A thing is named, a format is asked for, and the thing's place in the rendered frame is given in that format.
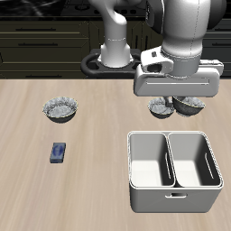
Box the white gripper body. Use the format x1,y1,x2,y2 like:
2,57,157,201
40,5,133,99
133,59,225,98

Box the small grey fluted bowl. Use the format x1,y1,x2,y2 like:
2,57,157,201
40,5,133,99
147,97,176,120

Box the medium grey fluted bowl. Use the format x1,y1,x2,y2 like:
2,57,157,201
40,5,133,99
172,96,207,118

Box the large grey fluted bowl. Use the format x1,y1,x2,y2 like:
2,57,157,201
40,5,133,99
42,96,79,124

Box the white two-bin basket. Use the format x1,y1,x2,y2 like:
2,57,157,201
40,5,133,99
126,130,225,214

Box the small blue box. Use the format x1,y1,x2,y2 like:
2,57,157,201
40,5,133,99
49,142,68,164

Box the dark kitchen cupboards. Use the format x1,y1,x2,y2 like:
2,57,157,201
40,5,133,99
0,17,231,80

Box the black marble countertop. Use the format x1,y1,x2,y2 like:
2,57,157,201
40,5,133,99
0,0,231,19

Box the flat black base plate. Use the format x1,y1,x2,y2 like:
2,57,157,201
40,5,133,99
80,48,143,77

